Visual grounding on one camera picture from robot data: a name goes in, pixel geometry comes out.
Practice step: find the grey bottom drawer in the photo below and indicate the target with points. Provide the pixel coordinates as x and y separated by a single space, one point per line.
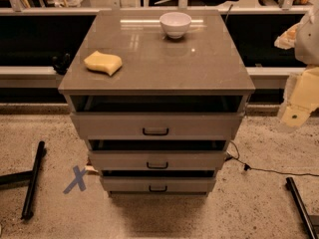
158 184

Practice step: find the grey drawer cabinet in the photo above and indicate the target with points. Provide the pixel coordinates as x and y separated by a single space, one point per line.
200 73

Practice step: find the black clamp on rail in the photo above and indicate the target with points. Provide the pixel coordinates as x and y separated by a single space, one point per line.
61 64

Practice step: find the blue tape cross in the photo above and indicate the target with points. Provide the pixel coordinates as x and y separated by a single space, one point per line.
78 180

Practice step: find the black stand leg left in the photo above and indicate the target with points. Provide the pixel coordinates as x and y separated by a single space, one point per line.
31 177

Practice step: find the black stand leg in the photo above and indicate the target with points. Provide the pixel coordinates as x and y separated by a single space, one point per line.
31 177
310 222

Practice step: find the black stand leg right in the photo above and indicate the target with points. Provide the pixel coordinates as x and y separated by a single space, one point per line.
310 222

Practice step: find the yellow sponge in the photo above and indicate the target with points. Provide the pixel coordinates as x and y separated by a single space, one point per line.
103 63

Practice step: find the grey middle drawer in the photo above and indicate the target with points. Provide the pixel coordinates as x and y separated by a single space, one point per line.
157 159

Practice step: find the grey top drawer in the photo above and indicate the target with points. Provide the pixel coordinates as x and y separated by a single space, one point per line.
156 126

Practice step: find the white bowl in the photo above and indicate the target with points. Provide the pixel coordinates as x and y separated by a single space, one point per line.
175 24

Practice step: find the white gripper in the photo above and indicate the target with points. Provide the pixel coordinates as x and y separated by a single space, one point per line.
309 41

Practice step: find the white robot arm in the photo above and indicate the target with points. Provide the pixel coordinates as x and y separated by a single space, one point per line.
306 46

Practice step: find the grey drawer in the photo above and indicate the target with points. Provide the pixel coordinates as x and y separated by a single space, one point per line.
157 159
156 126
158 184

